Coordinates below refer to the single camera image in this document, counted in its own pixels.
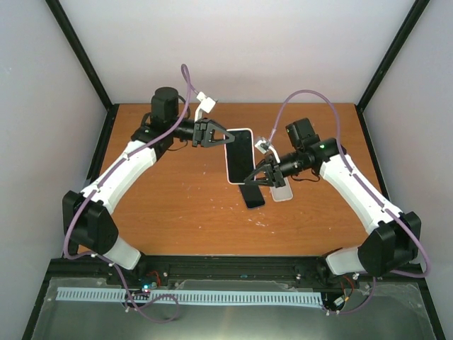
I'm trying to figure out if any black frame post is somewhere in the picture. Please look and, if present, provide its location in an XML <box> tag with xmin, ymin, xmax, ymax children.
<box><xmin>356</xmin><ymin>0</ymin><xmax>431</xmax><ymax>111</ymax></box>
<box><xmin>45</xmin><ymin>0</ymin><xmax>115</xmax><ymax>111</ymax></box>

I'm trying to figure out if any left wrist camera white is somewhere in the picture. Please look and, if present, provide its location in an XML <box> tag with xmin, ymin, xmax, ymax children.
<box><xmin>194</xmin><ymin>91</ymin><xmax>217</xmax><ymax>121</ymax></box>

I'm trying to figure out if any black left frame post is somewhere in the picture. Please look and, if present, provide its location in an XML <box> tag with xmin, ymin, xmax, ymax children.
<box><xmin>45</xmin><ymin>0</ymin><xmax>115</xmax><ymax>111</ymax></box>

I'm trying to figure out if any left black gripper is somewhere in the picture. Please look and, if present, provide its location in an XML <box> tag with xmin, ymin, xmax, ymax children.
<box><xmin>169</xmin><ymin>116</ymin><xmax>236</xmax><ymax>148</ymax></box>

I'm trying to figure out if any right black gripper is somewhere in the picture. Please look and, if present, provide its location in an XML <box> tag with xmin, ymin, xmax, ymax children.
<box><xmin>243</xmin><ymin>149</ymin><xmax>309</xmax><ymax>188</ymax></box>

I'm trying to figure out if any black right frame post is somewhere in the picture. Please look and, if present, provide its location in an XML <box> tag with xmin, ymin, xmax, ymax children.
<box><xmin>356</xmin><ymin>0</ymin><xmax>431</xmax><ymax>111</ymax></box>

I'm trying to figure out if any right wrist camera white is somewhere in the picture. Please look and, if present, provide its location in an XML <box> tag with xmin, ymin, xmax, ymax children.
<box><xmin>254</xmin><ymin>136</ymin><xmax>280</xmax><ymax>163</ymax></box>

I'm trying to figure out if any black smartphone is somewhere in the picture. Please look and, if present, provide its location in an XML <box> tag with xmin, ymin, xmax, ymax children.
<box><xmin>239</xmin><ymin>184</ymin><xmax>265</xmax><ymax>210</ymax></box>

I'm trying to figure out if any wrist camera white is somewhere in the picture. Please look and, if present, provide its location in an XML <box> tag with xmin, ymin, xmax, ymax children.
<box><xmin>254</xmin><ymin>136</ymin><xmax>280</xmax><ymax>163</ymax></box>
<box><xmin>194</xmin><ymin>91</ymin><xmax>217</xmax><ymax>121</ymax></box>

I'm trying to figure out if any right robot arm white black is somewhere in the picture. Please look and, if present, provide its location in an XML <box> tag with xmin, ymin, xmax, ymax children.
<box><xmin>244</xmin><ymin>118</ymin><xmax>421</xmax><ymax>278</ymax></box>

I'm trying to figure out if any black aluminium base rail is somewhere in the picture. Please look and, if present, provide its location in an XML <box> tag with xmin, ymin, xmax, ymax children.
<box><xmin>49</xmin><ymin>255</ymin><xmax>424</xmax><ymax>295</ymax></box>

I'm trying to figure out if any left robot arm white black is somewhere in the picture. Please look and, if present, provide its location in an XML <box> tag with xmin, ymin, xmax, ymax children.
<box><xmin>63</xmin><ymin>87</ymin><xmax>235</xmax><ymax>285</ymax></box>

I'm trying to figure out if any light blue slotted cable duct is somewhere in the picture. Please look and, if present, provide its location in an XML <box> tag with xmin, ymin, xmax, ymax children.
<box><xmin>55</xmin><ymin>287</ymin><xmax>323</xmax><ymax>308</ymax></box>

